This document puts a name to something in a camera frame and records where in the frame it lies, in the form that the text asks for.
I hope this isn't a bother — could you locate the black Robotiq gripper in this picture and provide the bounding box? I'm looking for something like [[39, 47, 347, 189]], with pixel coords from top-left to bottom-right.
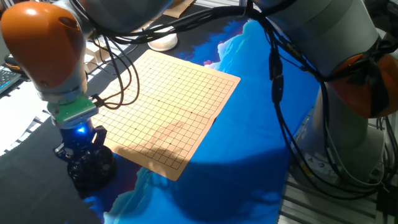
[[53, 119, 108, 163]]

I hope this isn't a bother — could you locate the tan Go board sheet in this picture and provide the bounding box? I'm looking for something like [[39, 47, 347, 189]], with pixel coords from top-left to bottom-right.
[[90, 49, 241, 182]]

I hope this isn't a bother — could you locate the black bowl of black stones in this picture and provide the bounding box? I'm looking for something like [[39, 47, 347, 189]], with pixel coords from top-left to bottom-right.
[[67, 144, 118, 190]]

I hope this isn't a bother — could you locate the black computer keyboard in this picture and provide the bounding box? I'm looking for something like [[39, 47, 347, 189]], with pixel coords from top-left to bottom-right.
[[0, 65, 22, 94]]

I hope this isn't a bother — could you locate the white bowl of white stones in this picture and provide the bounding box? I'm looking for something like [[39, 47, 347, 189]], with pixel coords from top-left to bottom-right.
[[147, 24, 178, 52]]

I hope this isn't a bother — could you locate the blue and black table mat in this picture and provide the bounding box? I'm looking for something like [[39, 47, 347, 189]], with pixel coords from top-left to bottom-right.
[[0, 4, 323, 224]]

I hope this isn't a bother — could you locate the green grey wrist mount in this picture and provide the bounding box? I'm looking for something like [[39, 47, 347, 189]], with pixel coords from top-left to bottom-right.
[[46, 95, 100, 130]]

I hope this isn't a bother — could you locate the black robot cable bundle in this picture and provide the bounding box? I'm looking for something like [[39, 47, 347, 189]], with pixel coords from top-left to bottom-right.
[[70, 0, 398, 200]]

